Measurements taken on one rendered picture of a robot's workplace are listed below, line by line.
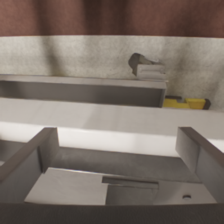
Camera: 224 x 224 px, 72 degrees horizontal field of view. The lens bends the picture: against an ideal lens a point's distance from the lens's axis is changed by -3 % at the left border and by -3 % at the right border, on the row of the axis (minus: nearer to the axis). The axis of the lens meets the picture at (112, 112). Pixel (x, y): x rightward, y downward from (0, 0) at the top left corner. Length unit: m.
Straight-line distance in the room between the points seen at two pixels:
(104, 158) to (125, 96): 0.52
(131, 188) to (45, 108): 0.18
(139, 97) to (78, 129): 0.53
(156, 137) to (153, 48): 0.85
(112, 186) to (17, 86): 0.77
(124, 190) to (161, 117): 0.12
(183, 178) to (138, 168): 0.06
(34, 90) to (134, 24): 0.64
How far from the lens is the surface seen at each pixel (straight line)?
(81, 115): 0.25
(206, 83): 1.22
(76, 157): 0.25
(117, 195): 0.23
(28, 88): 0.88
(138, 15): 0.99
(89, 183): 0.27
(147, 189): 0.24
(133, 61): 0.93
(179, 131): 0.17
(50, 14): 1.10
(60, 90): 0.80
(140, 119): 0.24
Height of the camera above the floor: 0.99
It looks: 50 degrees down
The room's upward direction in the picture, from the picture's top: 169 degrees counter-clockwise
